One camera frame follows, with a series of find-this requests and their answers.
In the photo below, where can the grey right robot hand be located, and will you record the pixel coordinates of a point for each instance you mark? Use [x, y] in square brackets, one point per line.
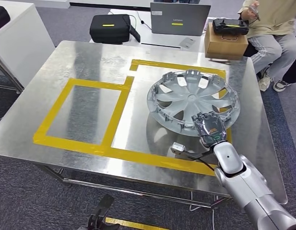
[209, 128]

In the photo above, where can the grey plastic wheel hubcap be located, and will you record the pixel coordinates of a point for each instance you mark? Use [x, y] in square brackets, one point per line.
[191, 98]

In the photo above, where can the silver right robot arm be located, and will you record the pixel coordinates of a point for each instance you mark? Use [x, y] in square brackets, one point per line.
[246, 184]

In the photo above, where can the stainless steel workbench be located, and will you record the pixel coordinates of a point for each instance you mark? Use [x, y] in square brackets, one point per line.
[8, 73]
[94, 63]

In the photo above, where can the brown cardboard box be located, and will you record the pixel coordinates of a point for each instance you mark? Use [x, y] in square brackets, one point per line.
[224, 46]

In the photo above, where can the small grey card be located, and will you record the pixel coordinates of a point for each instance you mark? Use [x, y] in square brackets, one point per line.
[188, 43]

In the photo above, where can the black handheld controller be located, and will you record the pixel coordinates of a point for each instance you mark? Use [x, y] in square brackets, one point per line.
[230, 27]

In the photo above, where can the grey laptop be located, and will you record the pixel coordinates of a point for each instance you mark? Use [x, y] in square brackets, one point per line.
[178, 16]

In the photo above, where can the person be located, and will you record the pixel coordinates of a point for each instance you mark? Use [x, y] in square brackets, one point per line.
[293, 74]
[275, 44]

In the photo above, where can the yellow tape rectangles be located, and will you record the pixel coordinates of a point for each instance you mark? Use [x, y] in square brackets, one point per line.
[114, 117]

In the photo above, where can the grey smartphone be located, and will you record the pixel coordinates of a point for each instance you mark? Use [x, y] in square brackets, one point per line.
[255, 11]

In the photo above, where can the torn yellow floor tape square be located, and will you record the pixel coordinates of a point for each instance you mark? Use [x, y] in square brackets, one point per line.
[129, 223]

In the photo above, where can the black carrying case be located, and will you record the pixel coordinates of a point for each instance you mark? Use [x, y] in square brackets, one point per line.
[0, 17]
[109, 31]

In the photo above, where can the white partition board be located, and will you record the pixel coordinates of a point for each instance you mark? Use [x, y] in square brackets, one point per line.
[25, 41]

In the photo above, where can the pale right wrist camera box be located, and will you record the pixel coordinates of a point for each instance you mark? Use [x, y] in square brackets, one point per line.
[178, 148]

